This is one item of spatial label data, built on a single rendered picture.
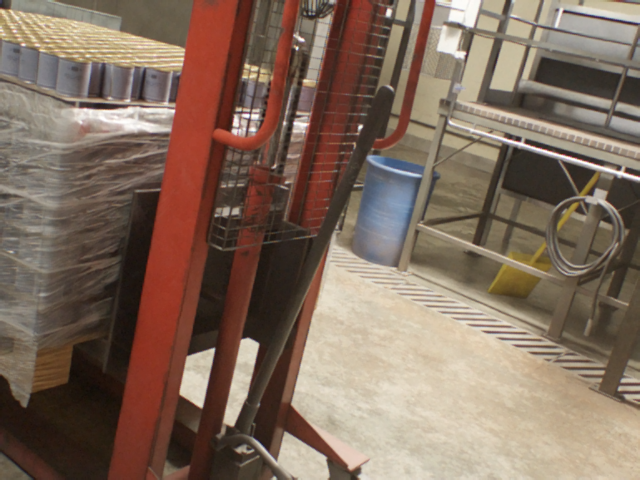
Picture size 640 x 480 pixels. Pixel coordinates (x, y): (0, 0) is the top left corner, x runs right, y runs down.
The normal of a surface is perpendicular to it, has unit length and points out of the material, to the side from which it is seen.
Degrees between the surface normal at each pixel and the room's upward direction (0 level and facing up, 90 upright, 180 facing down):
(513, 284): 120
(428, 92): 90
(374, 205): 93
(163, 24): 90
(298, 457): 0
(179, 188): 90
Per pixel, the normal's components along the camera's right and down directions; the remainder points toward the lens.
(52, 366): 0.79, 0.30
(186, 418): 0.22, -0.94
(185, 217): -0.59, 0.09
